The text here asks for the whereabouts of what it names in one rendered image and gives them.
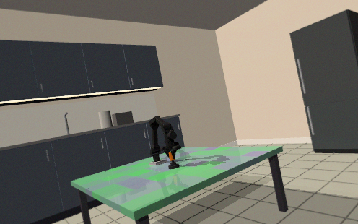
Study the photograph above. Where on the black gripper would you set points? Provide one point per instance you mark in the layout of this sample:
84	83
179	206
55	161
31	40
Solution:
169	145

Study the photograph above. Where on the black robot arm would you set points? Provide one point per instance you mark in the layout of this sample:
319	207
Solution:
168	132

